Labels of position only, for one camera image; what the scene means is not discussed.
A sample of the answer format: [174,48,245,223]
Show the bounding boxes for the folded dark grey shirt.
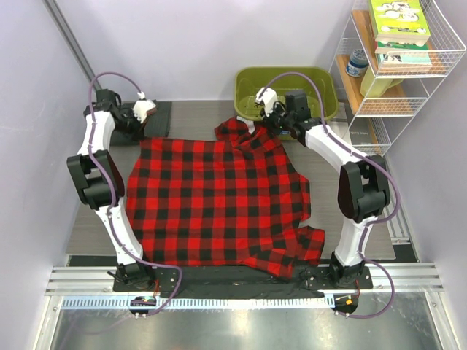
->
[110,100,172,146]

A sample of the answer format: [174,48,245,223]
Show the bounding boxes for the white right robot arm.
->
[255,87,390,288]

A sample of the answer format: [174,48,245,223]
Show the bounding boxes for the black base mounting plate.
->
[68,255,374,300]

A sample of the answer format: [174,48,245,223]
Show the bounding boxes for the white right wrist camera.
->
[255,87,279,119]

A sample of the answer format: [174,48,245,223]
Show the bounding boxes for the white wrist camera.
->
[255,87,279,119]
[132,91,157,124]

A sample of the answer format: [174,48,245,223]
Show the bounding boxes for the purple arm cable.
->
[255,71,401,320]
[88,71,182,335]

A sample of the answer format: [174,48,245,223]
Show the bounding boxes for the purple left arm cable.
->
[88,71,182,335]

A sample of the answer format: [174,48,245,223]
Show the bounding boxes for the olive green plastic basin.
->
[234,66,339,121]

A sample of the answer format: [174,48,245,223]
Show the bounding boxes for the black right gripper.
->
[260,101,294,137]

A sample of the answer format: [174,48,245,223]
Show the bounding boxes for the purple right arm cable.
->
[255,71,401,320]

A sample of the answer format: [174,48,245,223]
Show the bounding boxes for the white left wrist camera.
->
[132,91,157,124]

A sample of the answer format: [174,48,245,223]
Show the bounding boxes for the stacked books lower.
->
[374,41,433,69]

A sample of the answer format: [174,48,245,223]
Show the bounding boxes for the aluminium rail frame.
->
[45,262,444,295]

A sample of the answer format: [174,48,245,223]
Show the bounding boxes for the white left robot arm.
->
[66,89,156,291]

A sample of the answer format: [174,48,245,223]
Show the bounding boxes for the white booklet on table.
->
[323,122,354,155]

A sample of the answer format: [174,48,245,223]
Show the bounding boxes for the yellow green pitcher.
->
[360,68,403,98]

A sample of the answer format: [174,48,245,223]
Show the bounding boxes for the red black plaid shirt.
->
[126,117,325,279]

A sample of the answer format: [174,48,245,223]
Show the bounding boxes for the white wire shelf rack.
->
[329,1,466,155]

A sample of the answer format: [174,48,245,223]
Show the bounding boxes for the green white book top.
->
[367,0,431,46]

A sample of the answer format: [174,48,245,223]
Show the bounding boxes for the blue white jar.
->
[346,49,368,77]

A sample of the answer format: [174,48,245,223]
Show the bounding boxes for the white slotted cable duct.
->
[61,295,335,311]

